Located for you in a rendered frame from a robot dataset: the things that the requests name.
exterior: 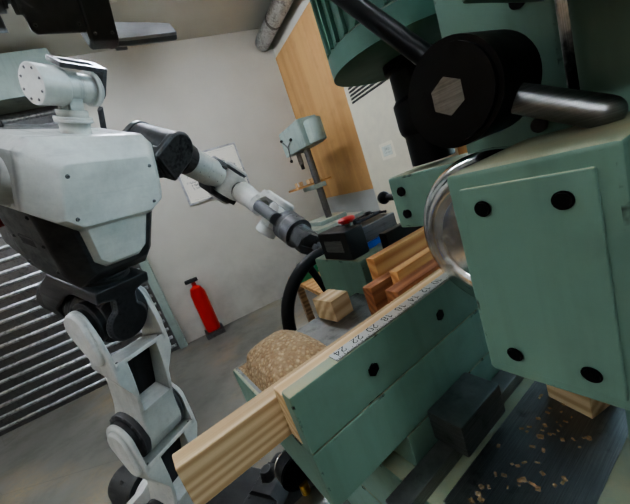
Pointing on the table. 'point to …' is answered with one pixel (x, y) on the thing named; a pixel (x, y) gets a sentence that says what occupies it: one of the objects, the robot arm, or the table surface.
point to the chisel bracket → (416, 189)
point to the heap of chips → (279, 356)
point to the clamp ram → (395, 234)
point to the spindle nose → (398, 71)
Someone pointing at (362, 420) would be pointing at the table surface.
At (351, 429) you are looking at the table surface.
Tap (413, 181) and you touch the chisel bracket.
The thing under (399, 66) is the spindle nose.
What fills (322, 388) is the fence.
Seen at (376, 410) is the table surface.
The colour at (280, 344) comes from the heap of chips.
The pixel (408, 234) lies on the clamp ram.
